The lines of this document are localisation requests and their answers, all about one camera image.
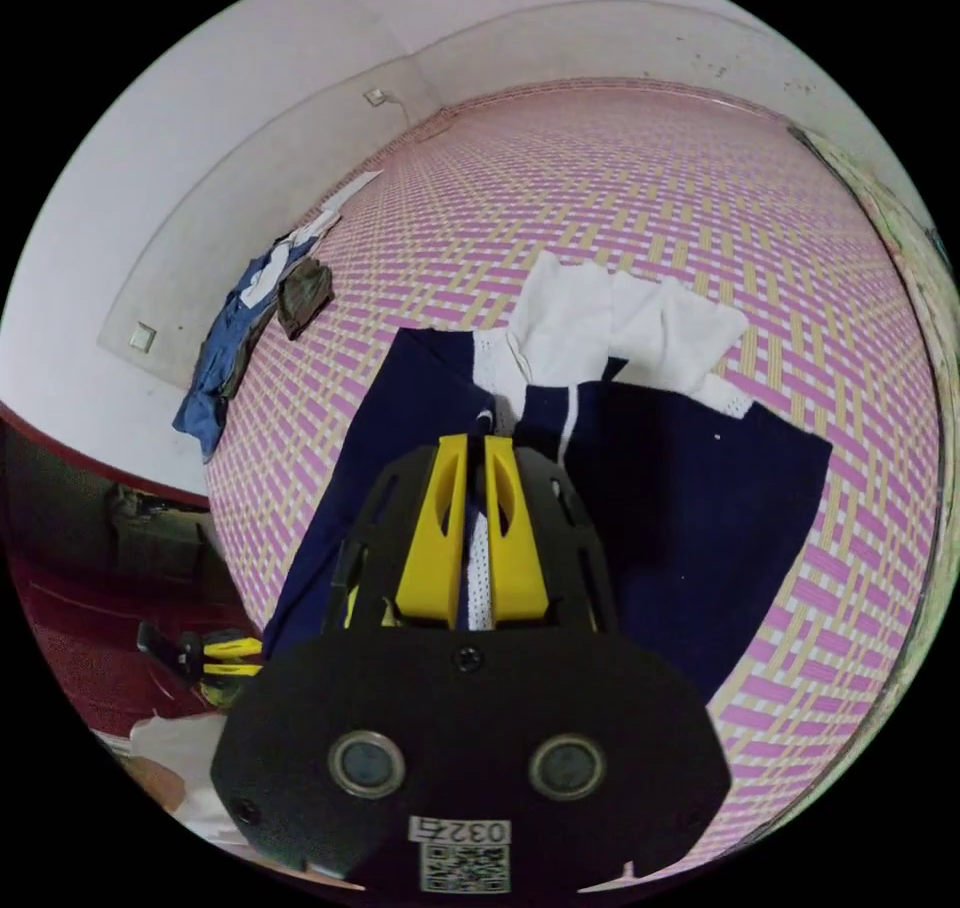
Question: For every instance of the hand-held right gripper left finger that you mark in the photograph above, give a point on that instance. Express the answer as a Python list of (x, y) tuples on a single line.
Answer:
[(429, 548)]

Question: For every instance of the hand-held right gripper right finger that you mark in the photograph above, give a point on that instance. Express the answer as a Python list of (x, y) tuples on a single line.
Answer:
[(517, 555)]

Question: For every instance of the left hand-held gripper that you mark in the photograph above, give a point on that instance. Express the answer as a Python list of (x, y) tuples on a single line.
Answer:
[(171, 651)]

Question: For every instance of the dark blue short-sleeve shirt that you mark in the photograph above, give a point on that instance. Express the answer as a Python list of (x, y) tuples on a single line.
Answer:
[(675, 510)]

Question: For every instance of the person's body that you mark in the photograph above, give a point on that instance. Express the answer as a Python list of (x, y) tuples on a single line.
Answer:
[(187, 754)]

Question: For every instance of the white garment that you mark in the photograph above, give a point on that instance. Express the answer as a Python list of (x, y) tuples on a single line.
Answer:
[(622, 330)]

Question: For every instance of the pile of clothes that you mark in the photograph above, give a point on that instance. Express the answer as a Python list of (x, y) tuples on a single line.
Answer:
[(225, 338)]

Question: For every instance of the white wall switch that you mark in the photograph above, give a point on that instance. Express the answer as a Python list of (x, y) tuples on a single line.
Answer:
[(142, 336)]

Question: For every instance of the white wall socket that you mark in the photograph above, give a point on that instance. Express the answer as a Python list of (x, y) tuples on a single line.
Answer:
[(375, 96)]

